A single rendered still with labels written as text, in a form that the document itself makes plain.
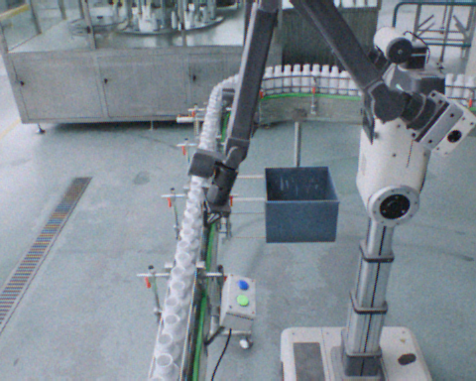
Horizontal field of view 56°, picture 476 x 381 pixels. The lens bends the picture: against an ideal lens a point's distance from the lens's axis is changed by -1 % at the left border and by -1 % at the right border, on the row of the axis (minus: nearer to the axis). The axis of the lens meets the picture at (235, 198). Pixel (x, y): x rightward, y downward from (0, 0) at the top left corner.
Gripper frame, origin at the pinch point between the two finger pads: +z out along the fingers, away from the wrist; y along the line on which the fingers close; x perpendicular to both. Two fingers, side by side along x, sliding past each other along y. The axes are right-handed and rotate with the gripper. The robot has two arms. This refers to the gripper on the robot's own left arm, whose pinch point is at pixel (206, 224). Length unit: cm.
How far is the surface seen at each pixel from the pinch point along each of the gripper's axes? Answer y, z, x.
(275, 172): -74, 22, 60
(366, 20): -459, -11, 334
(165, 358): 34.4, 12.0, -14.2
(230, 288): 14.4, 9.8, 6.8
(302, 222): -41, 26, 63
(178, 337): 27.4, 13.9, -9.4
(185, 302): 16.0, 13.9, -5.2
